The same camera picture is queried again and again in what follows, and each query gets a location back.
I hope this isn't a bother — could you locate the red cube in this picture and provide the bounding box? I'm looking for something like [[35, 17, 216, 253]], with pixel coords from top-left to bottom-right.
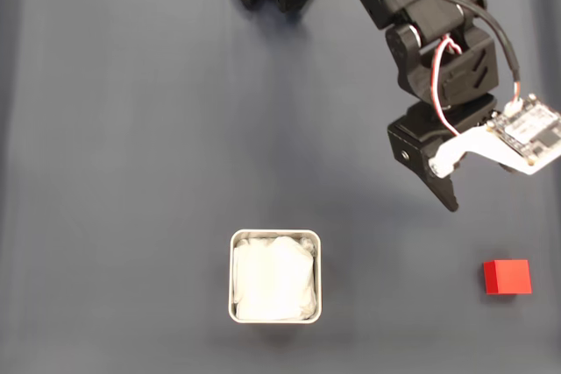
[[483, 258, 534, 296]]

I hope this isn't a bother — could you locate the square metal box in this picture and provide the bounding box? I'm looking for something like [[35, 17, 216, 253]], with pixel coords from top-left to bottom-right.
[[227, 228, 323, 325]]

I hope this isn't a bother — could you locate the white crumpled cloth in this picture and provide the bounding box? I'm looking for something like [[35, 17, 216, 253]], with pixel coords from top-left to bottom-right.
[[232, 236, 317, 321]]

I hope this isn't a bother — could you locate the grey table mat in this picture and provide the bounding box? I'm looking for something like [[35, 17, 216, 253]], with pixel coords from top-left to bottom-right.
[[0, 0, 561, 374]]

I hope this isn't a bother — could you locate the camera board on white mount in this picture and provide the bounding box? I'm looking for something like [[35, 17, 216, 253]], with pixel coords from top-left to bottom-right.
[[429, 93, 561, 178]]

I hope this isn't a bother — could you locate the white red servo cable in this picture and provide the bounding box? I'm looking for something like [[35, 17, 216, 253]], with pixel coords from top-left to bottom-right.
[[431, 36, 466, 137]]

